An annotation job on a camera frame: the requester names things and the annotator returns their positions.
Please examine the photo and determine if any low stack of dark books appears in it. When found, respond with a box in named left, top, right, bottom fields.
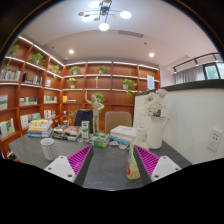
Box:
left=50, top=125, right=83, bottom=142

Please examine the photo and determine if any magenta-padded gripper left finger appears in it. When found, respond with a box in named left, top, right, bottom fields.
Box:
left=43, top=144, right=96, bottom=187

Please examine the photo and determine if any ceiling air vent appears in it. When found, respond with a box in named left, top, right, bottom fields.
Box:
left=118, top=30, right=145, bottom=39

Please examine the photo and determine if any grey window curtain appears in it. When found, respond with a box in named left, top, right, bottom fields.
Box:
left=174, top=65, right=206, bottom=85

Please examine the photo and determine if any pink and white flower bouquet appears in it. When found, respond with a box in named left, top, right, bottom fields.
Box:
left=142, top=88, right=169, bottom=118

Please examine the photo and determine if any clear bottle with yellow drink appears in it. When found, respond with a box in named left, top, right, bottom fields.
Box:
left=125, top=126, right=150, bottom=181

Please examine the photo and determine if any flat green and white box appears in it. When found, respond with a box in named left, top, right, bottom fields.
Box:
left=92, top=132, right=111, bottom=149

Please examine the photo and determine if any white pitcher vase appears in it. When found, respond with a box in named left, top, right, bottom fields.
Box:
left=146, top=115, right=170, bottom=150

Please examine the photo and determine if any white patterned cup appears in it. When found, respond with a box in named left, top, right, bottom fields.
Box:
left=40, top=137, right=60, bottom=162

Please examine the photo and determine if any wooden artist mannequin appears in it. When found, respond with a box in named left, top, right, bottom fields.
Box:
left=84, top=90, right=105, bottom=134

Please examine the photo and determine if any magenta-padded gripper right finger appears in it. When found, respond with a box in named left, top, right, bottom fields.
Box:
left=133, top=144, right=183, bottom=186

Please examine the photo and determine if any wooden wall shelf unit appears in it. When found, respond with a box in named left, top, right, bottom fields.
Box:
left=0, top=34, right=162, bottom=158

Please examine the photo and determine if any white wall socket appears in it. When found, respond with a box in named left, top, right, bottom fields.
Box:
left=207, top=128, right=224, bottom=153

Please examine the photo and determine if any beige upholstered chair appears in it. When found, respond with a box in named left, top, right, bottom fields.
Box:
left=104, top=110, right=134, bottom=135

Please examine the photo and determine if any branched ceiling lamp with globes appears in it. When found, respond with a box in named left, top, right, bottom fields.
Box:
left=77, top=0, right=133, bottom=32

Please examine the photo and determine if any dark framed window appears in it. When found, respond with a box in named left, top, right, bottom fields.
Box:
left=202, top=61, right=224, bottom=81

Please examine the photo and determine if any dark blue chair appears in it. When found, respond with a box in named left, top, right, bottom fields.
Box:
left=73, top=109, right=95, bottom=134

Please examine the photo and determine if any black track light rail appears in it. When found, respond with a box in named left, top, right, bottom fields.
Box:
left=172, top=52, right=223, bottom=74

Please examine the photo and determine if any upright green and white box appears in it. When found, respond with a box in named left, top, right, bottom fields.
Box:
left=80, top=120, right=91, bottom=140

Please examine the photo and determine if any stack of white books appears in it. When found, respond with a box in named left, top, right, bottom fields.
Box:
left=109, top=125, right=139, bottom=147

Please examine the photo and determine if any tall stack of colourful books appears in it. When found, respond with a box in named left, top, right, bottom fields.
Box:
left=26, top=118, right=54, bottom=139

